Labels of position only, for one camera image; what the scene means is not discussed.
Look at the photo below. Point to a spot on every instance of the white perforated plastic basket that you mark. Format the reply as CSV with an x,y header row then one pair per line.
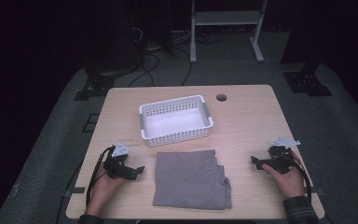
x,y
174,123

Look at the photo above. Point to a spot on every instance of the person's left hand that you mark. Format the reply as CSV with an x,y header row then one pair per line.
x,y
104,191

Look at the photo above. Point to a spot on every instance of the white metal stand frame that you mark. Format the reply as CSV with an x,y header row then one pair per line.
x,y
194,37

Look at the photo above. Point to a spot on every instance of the person's right hand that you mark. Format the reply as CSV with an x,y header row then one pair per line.
x,y
287,183

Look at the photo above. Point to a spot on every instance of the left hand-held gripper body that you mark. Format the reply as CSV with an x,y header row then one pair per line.
x,y
118,165

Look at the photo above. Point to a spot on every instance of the dark equipment cabinet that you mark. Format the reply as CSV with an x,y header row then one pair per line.
x,y
152,21

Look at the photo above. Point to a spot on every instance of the grey cloth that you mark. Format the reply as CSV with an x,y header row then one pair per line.
x,y
189,180

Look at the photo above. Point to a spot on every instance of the black rectangular floor frame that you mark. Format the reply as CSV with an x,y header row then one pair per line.
x,y
90,123

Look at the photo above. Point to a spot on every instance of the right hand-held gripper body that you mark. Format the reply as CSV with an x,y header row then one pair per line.
x,y
279,155

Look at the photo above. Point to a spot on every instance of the black stand base plate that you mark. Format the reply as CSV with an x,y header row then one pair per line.
x,y
98,85
307,84

